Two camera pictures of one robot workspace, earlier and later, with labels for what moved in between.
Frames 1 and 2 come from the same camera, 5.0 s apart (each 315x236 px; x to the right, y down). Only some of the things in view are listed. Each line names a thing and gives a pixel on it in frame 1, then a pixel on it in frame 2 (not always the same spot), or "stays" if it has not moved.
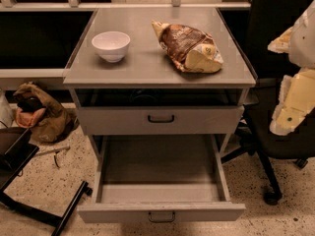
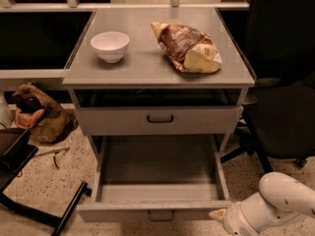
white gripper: (303, 39) -> (234, 220)
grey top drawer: (157, 120) stays
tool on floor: (54, 151) stays
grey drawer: (159, 178) stays
